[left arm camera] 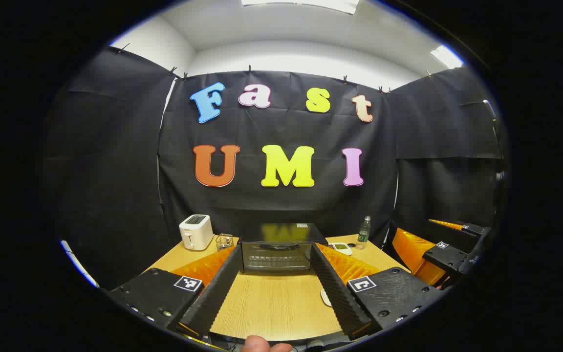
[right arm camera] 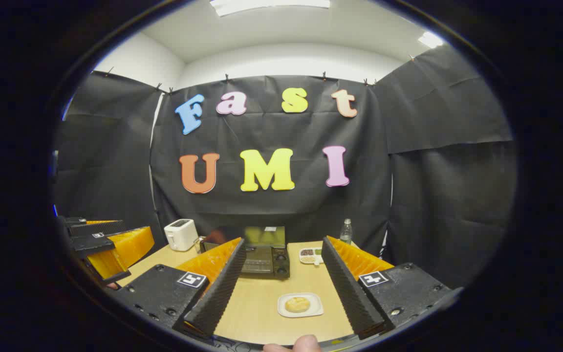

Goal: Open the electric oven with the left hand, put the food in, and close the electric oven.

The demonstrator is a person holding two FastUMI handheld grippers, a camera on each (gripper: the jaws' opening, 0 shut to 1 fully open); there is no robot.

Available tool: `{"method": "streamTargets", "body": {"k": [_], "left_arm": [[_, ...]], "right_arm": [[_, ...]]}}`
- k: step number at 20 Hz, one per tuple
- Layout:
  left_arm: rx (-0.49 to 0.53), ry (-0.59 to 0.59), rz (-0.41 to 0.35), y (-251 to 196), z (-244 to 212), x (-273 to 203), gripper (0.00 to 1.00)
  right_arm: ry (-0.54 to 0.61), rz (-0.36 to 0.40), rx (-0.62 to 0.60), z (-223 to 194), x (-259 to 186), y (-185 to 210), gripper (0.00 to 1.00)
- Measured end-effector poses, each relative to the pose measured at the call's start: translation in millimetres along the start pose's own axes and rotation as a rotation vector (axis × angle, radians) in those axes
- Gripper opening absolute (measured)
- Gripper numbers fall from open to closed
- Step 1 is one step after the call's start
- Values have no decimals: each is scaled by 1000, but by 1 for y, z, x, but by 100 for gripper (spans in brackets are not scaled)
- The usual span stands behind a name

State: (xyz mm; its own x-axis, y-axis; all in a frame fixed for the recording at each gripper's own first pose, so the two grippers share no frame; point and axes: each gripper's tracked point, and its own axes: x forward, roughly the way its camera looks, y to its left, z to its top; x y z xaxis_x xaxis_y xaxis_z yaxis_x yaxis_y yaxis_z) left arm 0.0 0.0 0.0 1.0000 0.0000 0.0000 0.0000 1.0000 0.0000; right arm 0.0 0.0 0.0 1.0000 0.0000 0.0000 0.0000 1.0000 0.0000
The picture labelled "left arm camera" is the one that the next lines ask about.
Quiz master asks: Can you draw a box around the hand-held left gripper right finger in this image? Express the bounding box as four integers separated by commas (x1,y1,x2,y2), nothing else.
309,243,446,340

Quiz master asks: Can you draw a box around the black electric oven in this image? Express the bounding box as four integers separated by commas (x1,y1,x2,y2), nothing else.
238,222,330,273

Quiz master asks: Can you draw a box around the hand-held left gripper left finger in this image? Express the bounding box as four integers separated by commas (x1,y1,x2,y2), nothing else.
108,243,243,338

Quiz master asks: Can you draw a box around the clear plastic water bottle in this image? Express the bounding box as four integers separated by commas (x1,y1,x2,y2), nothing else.
357,216,372,250

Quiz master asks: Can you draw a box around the black backdrop cloth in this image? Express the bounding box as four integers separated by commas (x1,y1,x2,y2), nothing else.
42,46,507,290

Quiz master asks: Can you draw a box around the white toaster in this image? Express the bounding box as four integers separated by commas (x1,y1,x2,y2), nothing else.
179,214,214,251

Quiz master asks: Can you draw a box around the ceiling light panel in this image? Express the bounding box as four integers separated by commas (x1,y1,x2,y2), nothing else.
431,45,464,69
241,0,359,14

